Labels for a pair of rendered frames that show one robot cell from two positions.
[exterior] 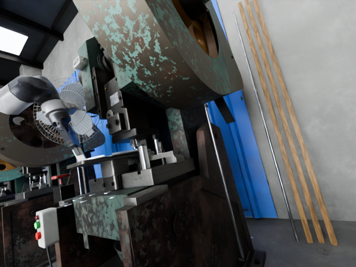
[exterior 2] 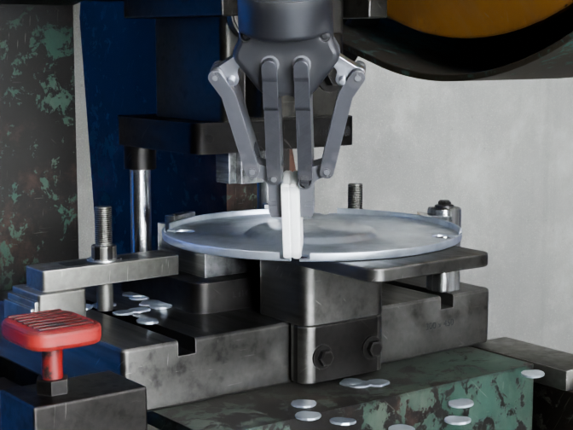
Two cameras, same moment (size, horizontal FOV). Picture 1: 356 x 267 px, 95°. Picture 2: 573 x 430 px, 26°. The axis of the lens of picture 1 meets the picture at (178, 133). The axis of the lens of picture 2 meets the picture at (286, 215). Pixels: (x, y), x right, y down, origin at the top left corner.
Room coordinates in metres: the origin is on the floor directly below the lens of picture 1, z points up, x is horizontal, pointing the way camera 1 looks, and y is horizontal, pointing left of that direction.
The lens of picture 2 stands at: (0.36, 1.43, 0.97)
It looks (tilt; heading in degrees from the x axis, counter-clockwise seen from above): 8 degrees down; 289
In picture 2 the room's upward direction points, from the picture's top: straight up
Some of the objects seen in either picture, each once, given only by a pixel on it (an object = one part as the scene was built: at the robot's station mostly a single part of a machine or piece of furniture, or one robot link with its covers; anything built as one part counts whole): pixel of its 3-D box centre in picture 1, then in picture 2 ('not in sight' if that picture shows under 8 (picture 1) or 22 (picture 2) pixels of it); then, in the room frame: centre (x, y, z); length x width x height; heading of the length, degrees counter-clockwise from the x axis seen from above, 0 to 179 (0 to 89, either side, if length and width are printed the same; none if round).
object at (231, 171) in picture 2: (134, 142); (243, 164); (0.82, 0.23, 0.84); 0.05 x 0.03 x 0.04; 56
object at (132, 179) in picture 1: (141, 175); (239, 318); (0.83, 0.22, 0.68); 0.45 x 0.30 x 0.06; 56
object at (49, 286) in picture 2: not in sight; (95, 259); (0.93, 0.36, 0.76); 0.17 x 0.06 x 0.10; 56
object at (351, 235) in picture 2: (115, 156); (311, 231); (0.73, 0.29, 0.78); 0.29 x 0.29 x 0.01
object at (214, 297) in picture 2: (141, 166); (236, 276); (0.84, 0.22, 0.72); 0.20 x 0.16 x 0.03; 56
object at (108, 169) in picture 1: (108, 174); (344, 307); (0.69, 0.32, 0.72); 0.25 x 0.14 x 0.14; 146
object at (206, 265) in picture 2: (138, 158); (241, 241); (0.83, 0.22, 0.76); 0.15 x 0.09 x 0.05; 56
